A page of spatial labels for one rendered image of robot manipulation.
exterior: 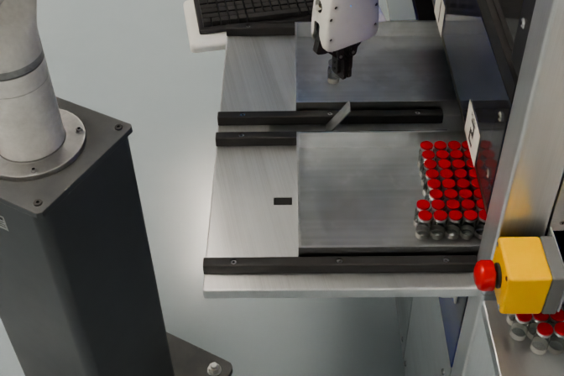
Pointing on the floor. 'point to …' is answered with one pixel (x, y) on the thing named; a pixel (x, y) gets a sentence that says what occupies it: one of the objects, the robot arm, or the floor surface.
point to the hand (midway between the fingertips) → (342, 64)
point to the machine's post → (524, 156)
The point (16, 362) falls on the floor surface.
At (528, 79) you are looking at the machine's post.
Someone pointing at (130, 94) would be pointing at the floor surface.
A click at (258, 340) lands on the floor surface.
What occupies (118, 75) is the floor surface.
